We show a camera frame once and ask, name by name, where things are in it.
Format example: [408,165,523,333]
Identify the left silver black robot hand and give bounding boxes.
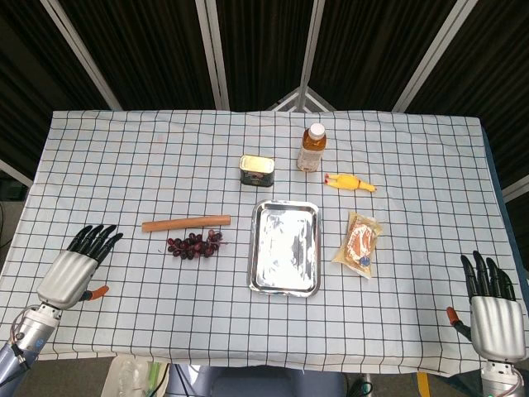
[36,224,124,311]

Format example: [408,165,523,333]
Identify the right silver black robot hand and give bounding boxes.
[446,251,527,361]

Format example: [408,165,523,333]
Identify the packaged snack bag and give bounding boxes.
[331,211,384,280]

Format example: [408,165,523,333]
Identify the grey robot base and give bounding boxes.
[164,362,348,397]

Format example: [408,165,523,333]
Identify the rectangular metal tray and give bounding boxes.
[246,199,322,298]

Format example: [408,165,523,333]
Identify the clear plastic bag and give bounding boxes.
[101,355,166,397]

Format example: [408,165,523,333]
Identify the brown wooden stick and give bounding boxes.
[141,214,231,233]

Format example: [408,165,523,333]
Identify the bunch of purple grapes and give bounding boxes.
[157,229,230,261]

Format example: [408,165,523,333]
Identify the white checkered tablecloth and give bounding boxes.
[0,108,529,377]

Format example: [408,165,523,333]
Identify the yellow rubber chicken toy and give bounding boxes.
[324,172,379,194]

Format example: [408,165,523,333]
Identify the green gold tin can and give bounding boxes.
[238,154,276,188]

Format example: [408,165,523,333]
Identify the tea bottle with white cap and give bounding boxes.
[296,122,329,174]

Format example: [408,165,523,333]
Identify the black folding screen panels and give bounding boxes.
[0,0,529,203]

